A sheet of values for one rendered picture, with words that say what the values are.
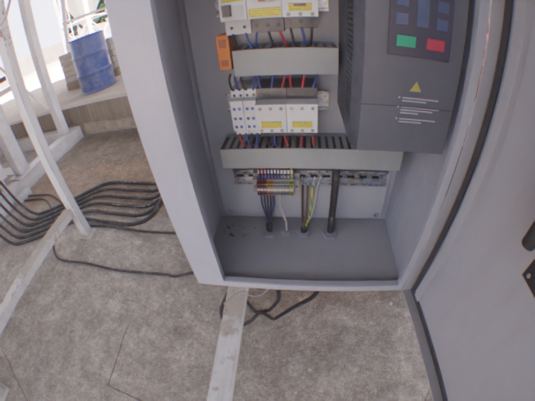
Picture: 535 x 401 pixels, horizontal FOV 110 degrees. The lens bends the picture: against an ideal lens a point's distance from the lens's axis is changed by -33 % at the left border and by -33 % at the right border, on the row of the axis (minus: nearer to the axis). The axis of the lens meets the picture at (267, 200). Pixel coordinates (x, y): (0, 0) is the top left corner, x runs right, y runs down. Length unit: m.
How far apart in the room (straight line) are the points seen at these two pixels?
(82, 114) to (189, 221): 3.39
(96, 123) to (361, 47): 3.51
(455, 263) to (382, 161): 0.21
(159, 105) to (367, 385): 1.10
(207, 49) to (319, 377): 1.09
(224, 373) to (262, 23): 0.88
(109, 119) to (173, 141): 3.18
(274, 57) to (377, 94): 0.16
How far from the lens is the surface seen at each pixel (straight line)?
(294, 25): 0.40
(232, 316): 0.98
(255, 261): 0.58
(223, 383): 0.91
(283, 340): 1.19
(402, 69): 0.31
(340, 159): 0.47
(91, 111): 3.64
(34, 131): 1.63
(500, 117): 0.33
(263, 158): 0.47
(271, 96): 0.42
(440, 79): 0.33
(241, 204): 0.63
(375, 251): 0.61
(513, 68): 0.32
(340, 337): 1.21
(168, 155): 0.36
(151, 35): 0.32
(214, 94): 0.51
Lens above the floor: 1.11
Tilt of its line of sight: 40 degrees down
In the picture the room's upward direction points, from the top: 6 degrees counter-clockwise
